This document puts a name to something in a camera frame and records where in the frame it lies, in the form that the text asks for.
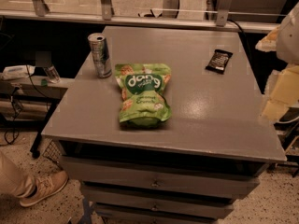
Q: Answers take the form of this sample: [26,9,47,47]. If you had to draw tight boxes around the clear plastic water bottle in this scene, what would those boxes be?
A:
[44,65,60,83]

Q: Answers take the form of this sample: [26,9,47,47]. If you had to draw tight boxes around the black rxbar chocolate bar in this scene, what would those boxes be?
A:
[206,49,233,75]

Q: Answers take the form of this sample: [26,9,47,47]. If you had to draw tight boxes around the top grey drawer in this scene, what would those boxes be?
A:
[60,156,259,199]

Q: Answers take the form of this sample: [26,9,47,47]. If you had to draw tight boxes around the tan sneaker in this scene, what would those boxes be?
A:
[20,171,68,207]

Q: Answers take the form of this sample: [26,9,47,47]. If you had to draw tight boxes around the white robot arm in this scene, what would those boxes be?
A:
[255,3,299,121]

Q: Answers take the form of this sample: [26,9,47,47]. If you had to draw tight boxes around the middle grey drawer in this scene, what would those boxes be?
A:
[81,185,234,219]

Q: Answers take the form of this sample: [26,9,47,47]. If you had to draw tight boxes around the black cable on floor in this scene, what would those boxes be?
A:
[3,64,48,146]

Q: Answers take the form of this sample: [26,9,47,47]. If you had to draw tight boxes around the silver energy drink can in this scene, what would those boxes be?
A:
[88,33,112,78]

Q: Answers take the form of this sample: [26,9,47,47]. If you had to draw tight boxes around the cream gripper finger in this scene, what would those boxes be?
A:
[255,27,279,52]
[262,64,299,121]

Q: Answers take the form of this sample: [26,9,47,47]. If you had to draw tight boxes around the bottom grey drawer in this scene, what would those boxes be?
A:
[94,203,218,224]

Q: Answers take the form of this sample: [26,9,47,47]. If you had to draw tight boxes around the beige trouser leg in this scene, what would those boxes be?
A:
[0,151,36,198]

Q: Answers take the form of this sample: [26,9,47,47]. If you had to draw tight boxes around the grey drawer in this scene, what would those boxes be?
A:
[60,156,259,199]
[94,203,218,224]
[81,185,234,219]

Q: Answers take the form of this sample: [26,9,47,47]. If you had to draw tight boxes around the low side bench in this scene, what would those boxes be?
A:
[0,76,74,159]

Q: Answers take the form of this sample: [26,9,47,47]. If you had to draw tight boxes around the green rice chip bag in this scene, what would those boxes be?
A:
[115,63,171,128]

